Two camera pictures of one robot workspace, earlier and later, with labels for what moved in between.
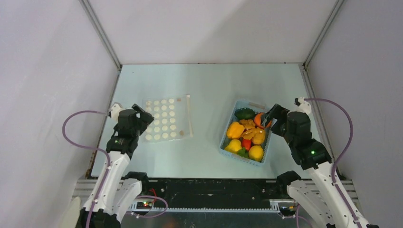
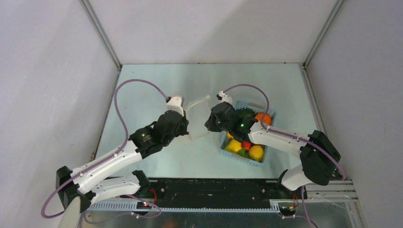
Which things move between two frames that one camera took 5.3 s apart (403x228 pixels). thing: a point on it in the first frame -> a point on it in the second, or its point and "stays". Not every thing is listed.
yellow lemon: [256, 153] stays
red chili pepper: [246, 143] stays
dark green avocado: [245, 113] stays
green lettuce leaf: [243, 152] stays
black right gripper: [277, 115] -> [211, 118]
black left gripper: [146, 118] -> [184, 130]
